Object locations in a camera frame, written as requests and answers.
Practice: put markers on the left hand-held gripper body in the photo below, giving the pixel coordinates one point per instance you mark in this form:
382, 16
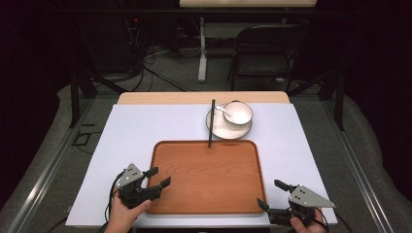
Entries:
129, 181

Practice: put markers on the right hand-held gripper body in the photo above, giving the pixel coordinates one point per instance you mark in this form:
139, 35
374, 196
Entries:
307, 199

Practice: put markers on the person's right hand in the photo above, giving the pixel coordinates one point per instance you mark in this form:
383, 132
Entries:
307, 227

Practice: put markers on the person's left hand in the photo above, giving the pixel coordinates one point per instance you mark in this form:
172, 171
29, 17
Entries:
123, 216

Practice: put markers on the white table cover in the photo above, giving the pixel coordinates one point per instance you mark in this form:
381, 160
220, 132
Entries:
129, 136

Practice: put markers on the wooden tray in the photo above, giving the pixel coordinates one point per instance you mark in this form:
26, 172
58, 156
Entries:
207, 181

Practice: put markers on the black chopsticks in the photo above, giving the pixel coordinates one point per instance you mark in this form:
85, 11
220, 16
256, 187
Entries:
211, 129

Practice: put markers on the white plate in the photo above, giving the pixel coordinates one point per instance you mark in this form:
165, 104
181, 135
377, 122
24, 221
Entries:
226, 131

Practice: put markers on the white bowl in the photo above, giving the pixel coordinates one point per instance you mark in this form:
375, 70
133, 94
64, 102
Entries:
241, 115

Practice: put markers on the white spoon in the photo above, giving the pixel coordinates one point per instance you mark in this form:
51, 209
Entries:
222, 109

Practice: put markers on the white table leg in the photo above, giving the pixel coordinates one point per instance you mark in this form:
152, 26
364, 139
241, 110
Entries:
202, 64

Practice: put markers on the black folding chair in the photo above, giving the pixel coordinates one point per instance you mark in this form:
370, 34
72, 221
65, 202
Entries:
262, 64

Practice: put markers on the dark device with red light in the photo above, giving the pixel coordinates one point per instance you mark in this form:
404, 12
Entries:
136, 20

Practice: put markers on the light wooden table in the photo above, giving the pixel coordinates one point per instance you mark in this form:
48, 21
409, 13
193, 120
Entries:
246, 3

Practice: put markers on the metal floor rail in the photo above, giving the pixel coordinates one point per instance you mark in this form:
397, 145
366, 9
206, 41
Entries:
45, 176
359, 171

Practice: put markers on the black frame stand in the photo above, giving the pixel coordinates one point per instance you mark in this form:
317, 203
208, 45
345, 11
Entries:
339, 97
75, 97

